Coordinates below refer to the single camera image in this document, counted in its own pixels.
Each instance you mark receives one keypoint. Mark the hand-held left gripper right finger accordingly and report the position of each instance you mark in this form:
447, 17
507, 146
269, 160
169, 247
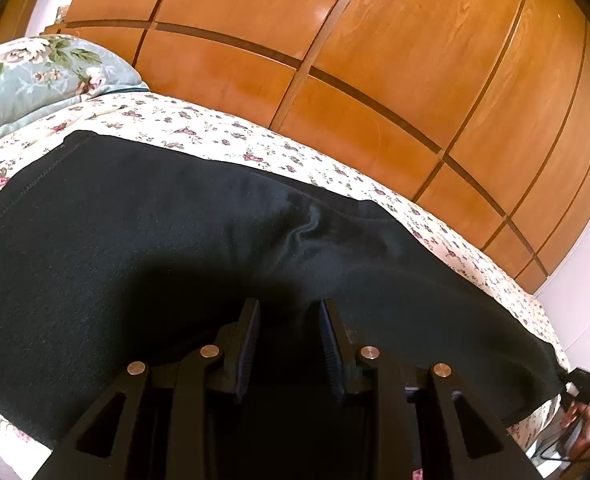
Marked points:
331, 355

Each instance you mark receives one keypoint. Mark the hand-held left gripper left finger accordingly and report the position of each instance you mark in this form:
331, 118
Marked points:
247, 355

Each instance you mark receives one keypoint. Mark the black pants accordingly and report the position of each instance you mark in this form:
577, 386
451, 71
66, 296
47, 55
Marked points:
175, 240

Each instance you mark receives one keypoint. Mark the person's right hand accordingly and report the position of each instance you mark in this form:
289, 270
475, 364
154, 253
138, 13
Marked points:
582, 435

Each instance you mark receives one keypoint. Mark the floral bed sheet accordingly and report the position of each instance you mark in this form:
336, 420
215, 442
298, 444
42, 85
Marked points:
255, 142

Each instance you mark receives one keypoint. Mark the wooden wardrobe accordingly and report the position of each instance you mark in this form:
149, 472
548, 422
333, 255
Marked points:
375, 60

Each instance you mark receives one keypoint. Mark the floral light blue pillow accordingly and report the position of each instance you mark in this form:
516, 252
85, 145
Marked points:
30, 75

